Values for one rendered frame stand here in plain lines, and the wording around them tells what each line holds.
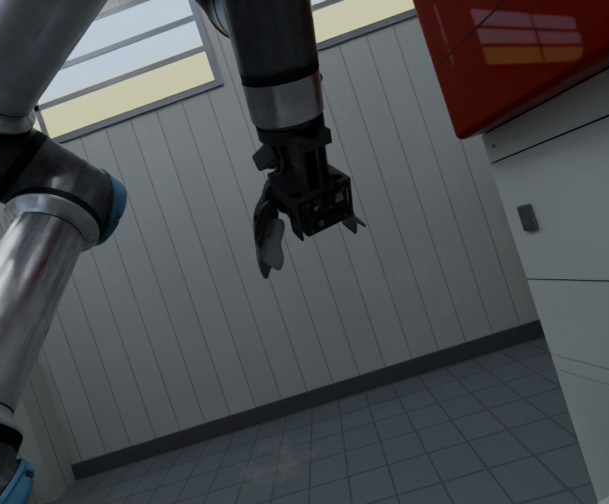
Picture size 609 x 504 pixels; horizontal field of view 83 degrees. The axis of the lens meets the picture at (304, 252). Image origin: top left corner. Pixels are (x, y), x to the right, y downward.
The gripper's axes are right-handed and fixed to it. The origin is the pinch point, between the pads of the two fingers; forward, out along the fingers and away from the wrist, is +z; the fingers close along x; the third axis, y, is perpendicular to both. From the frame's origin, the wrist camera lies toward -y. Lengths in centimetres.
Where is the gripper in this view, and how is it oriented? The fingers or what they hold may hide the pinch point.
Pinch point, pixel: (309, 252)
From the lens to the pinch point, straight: 50.0
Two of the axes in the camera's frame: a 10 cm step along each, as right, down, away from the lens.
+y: 4.8, 5.1, -7.1
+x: 8.6, -4.3, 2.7
